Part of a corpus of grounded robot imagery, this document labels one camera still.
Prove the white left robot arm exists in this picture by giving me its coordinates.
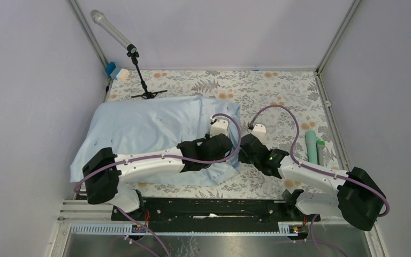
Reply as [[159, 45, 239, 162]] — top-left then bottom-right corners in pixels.
[[82, 133, 233, 220]]

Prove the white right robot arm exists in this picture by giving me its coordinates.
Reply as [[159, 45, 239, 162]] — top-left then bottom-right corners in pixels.
[[239, 134, 386, 231]]

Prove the silver microphone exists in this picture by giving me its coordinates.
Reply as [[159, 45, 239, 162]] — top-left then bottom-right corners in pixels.
[[90, 10, 137, 55]]

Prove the floral patterned bed sheet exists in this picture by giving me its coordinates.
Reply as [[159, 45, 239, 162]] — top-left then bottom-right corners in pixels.
[[107, 70, 342, 199]]

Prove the white slotted cable duct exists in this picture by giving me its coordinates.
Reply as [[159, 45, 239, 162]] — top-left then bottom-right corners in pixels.
[[71, 222, 299, 237]]

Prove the light blue pillowcase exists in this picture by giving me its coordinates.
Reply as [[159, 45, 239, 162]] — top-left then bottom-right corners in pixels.
[[70, 96, 240, 183]]

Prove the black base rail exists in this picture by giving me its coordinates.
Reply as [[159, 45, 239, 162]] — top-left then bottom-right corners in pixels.
[[111, 198, 313, 233]]

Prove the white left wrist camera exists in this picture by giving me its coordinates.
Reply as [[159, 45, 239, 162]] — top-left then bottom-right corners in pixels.
[[209, 118, 229, 137]]

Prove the teal green cylindrical tool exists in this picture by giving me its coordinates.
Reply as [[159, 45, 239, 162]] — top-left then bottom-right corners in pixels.
[[305, 130, 318, 164]]

